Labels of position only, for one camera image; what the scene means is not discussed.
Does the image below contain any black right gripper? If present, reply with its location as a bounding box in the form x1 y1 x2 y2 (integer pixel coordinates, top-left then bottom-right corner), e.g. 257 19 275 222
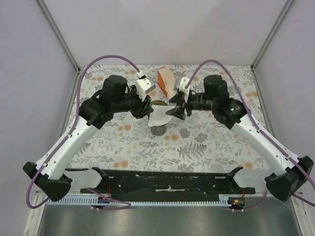
166 89 216 121

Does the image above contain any green glass coffee dripper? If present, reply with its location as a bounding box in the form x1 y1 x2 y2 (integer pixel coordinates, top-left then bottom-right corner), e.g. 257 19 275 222
150 100 168 106

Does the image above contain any white paper coffee filter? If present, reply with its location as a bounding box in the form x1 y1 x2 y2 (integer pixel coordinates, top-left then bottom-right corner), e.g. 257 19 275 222
148 105 175 127

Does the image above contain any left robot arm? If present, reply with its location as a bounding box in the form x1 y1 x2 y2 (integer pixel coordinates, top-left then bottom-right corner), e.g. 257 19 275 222
23 75 156 202

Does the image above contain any orange coffee filter box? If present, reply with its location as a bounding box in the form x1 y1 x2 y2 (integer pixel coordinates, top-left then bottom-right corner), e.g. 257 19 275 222
157 66 176 99

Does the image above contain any floral patterned tablecloth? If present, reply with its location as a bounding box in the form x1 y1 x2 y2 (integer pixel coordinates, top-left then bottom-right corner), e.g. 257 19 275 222
67 64 270 173

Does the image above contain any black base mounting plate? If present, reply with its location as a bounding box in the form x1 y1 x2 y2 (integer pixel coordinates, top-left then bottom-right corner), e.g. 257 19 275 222
94 168 255 202

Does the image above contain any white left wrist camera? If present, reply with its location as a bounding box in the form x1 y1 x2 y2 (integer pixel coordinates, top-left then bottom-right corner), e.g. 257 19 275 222
135 71 156 101

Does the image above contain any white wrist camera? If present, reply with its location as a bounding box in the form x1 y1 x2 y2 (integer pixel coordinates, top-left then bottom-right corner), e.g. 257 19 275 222
174 77 189 97
135 71 156 101

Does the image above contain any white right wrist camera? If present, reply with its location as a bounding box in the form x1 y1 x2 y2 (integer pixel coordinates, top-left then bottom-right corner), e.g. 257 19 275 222
174 77 189 97

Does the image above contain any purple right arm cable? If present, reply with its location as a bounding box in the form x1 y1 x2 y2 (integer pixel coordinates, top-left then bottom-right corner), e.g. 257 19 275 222
185 59 315 212

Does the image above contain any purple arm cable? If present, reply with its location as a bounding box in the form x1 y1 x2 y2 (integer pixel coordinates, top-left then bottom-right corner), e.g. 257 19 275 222
26 55 146 211
185 59 315 212

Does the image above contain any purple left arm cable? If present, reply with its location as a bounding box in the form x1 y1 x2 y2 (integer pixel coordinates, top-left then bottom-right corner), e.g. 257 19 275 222
26 55 146 211

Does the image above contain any light blue cable duct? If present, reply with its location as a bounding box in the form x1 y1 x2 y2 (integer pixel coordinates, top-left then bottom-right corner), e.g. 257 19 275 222
46 195 233 206

